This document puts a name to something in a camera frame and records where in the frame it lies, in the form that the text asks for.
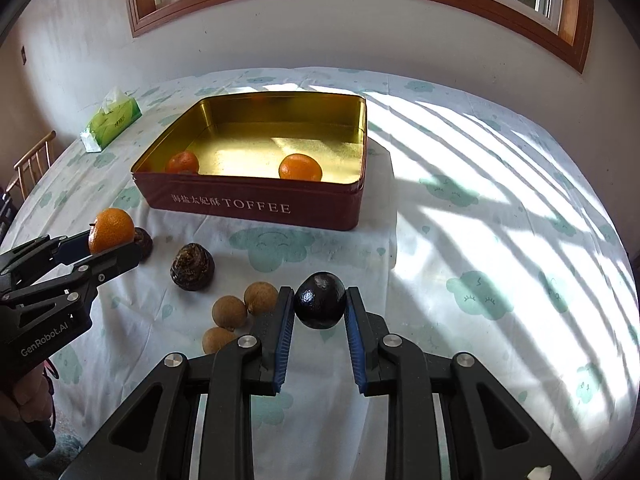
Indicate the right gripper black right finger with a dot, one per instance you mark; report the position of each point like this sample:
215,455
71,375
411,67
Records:
488,434

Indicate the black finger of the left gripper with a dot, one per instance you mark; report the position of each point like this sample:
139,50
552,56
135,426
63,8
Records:
93,270
24,264

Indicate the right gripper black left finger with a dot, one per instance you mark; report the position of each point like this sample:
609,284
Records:
150,436

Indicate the orange tangerine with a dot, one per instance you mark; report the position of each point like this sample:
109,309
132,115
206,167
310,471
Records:
111,228
185,162

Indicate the large wrinkled dark fruit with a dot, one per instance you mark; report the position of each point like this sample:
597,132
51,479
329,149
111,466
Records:
193,268

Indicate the dark smooth passion fruit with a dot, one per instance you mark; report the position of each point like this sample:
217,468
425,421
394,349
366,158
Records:
319,302

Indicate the person left hand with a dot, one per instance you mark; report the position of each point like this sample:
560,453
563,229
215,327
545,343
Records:
32,400

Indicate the wooden chair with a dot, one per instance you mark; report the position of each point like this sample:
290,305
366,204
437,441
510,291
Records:
32,166

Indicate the brown longan lower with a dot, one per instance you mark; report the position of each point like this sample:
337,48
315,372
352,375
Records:
216,338

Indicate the brown longan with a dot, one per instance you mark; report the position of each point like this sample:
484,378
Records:
229,312
260,298
216,338

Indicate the brown longan middle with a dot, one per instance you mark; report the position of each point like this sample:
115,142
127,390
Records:
229,312

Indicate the green tissue pack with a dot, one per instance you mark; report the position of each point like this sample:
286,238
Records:
116,113

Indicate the brown longan top right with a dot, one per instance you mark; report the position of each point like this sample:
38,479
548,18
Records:
260,298

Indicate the white patterned tablecloth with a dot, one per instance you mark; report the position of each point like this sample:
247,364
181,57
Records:
477,233

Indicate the red toffee tin box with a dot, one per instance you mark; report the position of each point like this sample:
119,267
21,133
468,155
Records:
240,140

